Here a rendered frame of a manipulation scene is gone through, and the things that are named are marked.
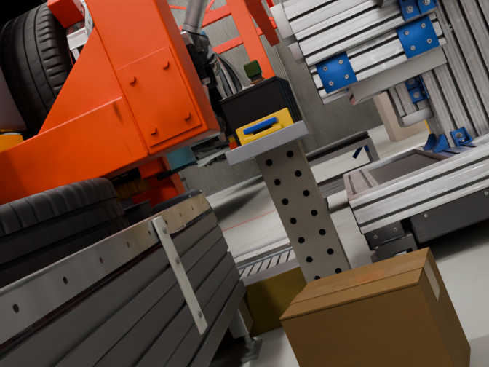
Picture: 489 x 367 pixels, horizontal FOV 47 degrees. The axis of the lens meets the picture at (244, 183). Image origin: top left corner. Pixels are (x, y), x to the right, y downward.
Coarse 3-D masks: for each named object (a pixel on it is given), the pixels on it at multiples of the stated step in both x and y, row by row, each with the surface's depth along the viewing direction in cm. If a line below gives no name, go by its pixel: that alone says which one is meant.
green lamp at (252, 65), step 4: (256, 60) 148; (244, 64) 148; (248, 64) 148; (252, 64) 148; (256, 64) 148; (244, 68) 148; (248, 68) 148; (252, 68) 148; (256, 68) 148; (260, 68) 148; (248, 72) 148; (252, 72) 148; (256, 72) 148; (260, 72) 148; (248, 76) 148; (252, 76) 148
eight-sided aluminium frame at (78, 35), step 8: (80, 0) 182; (88, 16) 176; (80, 24) 172; (88, 24) 173; (72, 32) 171; (80, 32) 168; (88, 32) 170; (72, 40) 168; (80, 40) 168; (72, 48) 168; (80, 48) 169
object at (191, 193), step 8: (184, 192) 161; (192, 192) 162; (200, 192) 169; (168, 200) 156; (176, 200) 155; (128, 208) 161; (136, 208) 161; (144, 208) 163; (152, 208) 157; (160, 208) 156; (128, 216) 161; (136, 216) 161; (144, 216) 161; (200, 216) 156; (184, 224) 155; (216, 224) 166; (176, 232) 155; (160, 240) 158; (152, 248) 159
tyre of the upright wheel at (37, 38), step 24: (24, 24) 174; (48, 24) 168; (0, 48) 171; (24, 48) 168; (48, 48) 165; (24, 72) 166; (48, 72) 164; (24, 96) 166; (48, 96) 164; (24, 120) 167
